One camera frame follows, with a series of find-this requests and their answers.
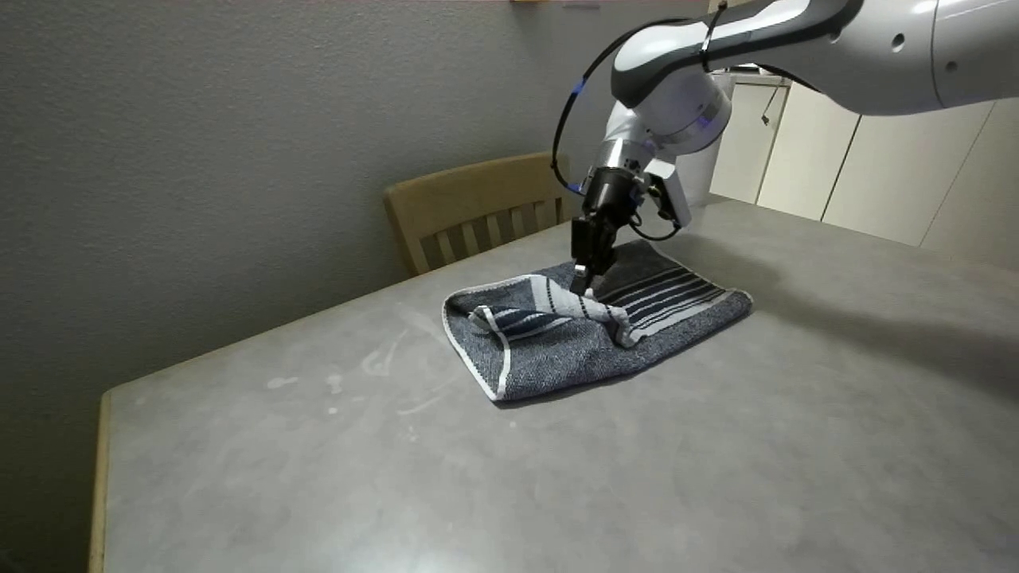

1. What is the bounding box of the wooden chair with slatted back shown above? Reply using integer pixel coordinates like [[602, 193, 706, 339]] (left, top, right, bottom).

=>
[[381, 150, 582, 279]]

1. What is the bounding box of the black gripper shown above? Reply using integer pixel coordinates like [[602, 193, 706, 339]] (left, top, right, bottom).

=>
[[566, 166, 653, 295]]

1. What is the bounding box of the white base cabinet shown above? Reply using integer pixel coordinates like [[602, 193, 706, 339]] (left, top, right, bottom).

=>
[[706, 78, 793, 207]]

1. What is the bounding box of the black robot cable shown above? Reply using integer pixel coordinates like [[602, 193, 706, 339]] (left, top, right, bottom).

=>
[[548, 18, 689, 244]]

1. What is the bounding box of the tall white cabinet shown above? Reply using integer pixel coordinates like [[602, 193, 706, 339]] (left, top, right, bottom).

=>
[[754, 82, 1019, 271]]

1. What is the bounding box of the grey striped towel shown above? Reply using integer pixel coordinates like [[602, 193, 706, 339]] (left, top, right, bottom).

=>
[[441, 239, 759, 407]]

